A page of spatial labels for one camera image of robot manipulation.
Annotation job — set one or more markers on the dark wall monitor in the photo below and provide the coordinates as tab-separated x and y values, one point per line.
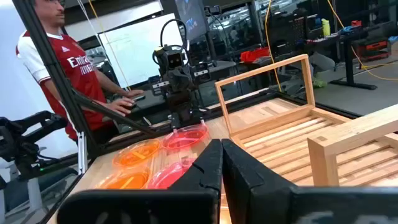
191	18

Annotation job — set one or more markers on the person's hand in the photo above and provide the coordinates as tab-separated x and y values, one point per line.
133	92
119	107

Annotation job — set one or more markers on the white whiteboard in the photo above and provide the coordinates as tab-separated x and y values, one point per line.
140	49

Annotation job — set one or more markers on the orange translucent plastic plate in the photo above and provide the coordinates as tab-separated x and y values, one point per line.
136	154
127	182

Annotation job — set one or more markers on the grey side desk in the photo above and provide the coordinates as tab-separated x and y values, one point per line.
222	67

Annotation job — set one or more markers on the black pegboard cabinet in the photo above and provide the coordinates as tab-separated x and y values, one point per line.
289	31

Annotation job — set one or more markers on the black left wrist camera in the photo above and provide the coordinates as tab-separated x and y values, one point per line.
172	59

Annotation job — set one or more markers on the yellow-green bottle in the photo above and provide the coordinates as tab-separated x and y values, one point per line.
326	28

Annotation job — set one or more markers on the red and black toolbox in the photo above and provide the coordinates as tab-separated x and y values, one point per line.
373	46

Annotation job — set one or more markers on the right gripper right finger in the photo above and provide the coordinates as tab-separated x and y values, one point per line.
267	202

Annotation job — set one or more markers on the wooden slatted shelf rack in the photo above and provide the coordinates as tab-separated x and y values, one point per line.
280	133

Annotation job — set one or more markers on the person's forearm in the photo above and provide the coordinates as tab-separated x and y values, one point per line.
109	82
51	90

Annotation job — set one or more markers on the black standing desk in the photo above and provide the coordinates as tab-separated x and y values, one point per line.
349	62

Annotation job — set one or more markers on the pink translucent plastic plate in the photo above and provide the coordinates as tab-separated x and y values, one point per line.
183	140
164	177

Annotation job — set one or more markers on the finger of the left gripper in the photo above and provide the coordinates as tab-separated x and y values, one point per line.
174	81
186	79

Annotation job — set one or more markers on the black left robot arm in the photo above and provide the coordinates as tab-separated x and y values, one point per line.
180	105

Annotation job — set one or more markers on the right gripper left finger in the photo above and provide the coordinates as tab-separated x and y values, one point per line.
174	205

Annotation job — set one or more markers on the person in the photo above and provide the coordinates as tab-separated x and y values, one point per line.
77	71

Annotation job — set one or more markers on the red plastic bin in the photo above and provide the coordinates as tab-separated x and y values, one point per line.
253	55

